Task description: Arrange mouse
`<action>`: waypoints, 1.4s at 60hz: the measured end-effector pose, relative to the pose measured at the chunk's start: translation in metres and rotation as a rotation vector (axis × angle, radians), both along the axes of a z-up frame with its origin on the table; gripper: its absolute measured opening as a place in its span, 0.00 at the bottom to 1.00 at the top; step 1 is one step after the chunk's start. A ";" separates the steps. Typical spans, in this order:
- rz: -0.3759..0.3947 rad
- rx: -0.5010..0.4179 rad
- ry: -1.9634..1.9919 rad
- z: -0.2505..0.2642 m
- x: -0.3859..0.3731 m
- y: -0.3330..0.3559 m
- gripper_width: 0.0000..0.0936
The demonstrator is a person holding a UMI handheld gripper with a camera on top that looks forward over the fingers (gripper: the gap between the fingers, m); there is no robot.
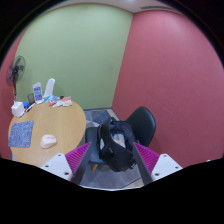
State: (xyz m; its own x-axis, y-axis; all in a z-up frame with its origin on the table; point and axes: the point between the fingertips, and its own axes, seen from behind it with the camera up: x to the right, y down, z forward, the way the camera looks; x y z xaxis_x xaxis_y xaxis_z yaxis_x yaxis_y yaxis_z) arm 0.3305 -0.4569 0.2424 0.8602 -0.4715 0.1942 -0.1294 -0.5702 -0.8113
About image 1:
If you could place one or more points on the black chair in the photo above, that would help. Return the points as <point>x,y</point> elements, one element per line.
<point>143,125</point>

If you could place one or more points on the pile of small packets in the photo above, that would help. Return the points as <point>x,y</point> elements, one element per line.
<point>56,101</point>

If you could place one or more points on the white chair back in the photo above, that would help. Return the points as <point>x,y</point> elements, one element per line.
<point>49,87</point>

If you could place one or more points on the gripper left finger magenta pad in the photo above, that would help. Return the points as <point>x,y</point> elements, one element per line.
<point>70,166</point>

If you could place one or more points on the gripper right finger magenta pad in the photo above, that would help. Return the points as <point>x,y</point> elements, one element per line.
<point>153,166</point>

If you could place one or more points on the white tissue box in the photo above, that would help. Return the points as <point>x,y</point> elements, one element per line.
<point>17,109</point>

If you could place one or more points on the grey patterned mouse pad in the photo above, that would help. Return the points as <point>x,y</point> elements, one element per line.
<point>20,134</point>

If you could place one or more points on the white blue standing card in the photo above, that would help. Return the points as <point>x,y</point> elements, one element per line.
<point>37,90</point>

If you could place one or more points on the black backpack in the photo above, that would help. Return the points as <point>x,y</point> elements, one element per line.
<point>118,158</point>

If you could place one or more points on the standing fan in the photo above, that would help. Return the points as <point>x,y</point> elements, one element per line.
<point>15,72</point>

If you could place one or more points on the dark pen holder cup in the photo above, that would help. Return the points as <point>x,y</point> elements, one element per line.
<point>31,99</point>

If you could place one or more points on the round wooden table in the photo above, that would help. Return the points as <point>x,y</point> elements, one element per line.
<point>66,124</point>

